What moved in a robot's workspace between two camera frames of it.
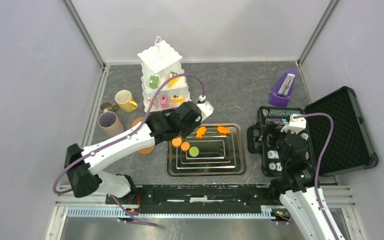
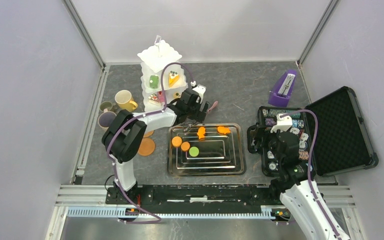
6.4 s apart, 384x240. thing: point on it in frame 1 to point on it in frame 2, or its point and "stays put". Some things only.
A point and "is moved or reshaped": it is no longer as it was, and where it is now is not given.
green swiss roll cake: (153, 82) stays put
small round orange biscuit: (185, 146) stays put
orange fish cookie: (223, 130) stays put
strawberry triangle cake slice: (152, 99) is moved or reshaped
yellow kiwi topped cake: (172, 82) stays put
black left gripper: (197, 121) to (199, 116)
